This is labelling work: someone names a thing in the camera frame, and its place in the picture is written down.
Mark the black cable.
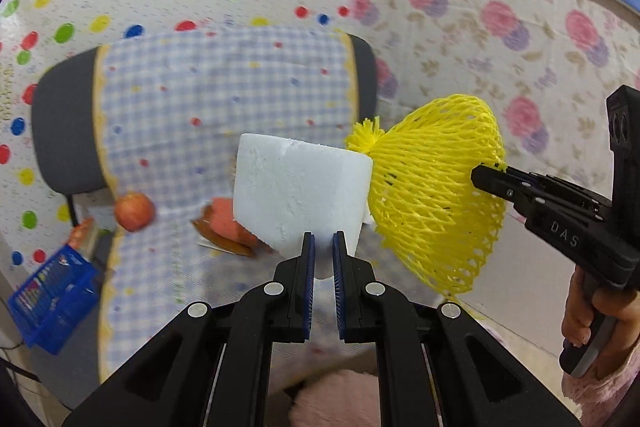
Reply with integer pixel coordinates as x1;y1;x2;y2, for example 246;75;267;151
0;339;41;384

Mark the small orange packet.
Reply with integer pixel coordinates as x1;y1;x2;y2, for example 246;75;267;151
67;217;99;254

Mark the grey office chair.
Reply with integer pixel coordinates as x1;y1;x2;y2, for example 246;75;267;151
31;33;379;290

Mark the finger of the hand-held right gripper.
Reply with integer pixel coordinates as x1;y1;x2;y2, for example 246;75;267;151
502;167;614;210
470;163;541;220

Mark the yellow foam fruit net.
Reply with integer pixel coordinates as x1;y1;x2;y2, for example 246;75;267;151
345;93;507;297

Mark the blue checkered chair cloth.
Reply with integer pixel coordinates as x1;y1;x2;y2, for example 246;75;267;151
92;27;386;385

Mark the white foam block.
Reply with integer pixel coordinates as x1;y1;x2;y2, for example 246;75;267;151
232;133;375;280

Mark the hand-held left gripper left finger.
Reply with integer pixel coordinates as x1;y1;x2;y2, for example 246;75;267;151
62;231;317;427

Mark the orange red wrapper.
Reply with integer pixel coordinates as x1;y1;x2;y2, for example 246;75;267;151
191;198;274;259

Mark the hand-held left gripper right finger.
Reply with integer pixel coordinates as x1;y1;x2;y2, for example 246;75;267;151
332;231;582;427

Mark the red apple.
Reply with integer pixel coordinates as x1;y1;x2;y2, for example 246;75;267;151
114;192;157;233

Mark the person's right forearm pink sleeve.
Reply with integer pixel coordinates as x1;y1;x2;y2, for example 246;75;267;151
561;346;637;424

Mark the blue plastic basket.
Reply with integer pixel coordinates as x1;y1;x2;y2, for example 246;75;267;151
7;243;100;354

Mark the pink floral cloth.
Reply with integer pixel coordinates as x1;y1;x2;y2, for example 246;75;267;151
350;0;640;338

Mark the person's right hand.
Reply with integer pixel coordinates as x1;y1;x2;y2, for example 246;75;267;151
561;267;640;360

